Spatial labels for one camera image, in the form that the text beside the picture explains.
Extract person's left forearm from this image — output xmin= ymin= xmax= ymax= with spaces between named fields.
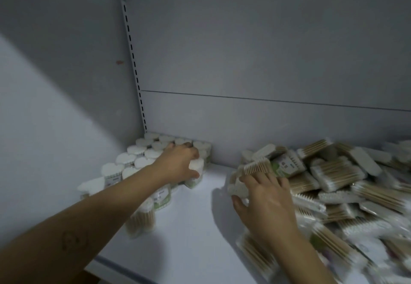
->
xmin=0 ymin=164 xmax=172 ymax=284

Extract rows of standing swab packs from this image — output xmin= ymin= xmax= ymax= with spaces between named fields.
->
xmin=78 ymin=132 xmax=212 ymax=239

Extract heart-shaped cotton swab box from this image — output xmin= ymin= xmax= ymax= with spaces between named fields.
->
xmin=187 ymin=158 xmax=205 ymax=189

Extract pile of loose swab packs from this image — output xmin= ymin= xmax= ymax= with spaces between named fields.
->
xmin=236 ymin=138 xmax=411 ymax=284

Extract person's right hand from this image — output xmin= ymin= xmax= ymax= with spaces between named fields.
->
xmin=231 ymin=173 xmax=299 ymax=240

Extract person's right forearm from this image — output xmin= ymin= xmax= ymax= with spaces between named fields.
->
xmin=255 ymin=227 xmax=336 ymax=284

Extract person's left hand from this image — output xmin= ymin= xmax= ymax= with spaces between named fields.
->
xmin=153 ymin=142 xmax=201 ymax=185

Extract white slotted shelf upright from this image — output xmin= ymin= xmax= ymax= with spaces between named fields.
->
xmin=119 ymin=0 xmax=148 ymax=133

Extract grey metal shelf unit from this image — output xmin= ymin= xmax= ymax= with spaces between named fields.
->
xmin=0 ymin=0 xmax=411 ymax=284

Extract clear cotton swab box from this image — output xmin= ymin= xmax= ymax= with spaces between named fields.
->
xmin=227 ymin=158 xmax=274 ymax=197

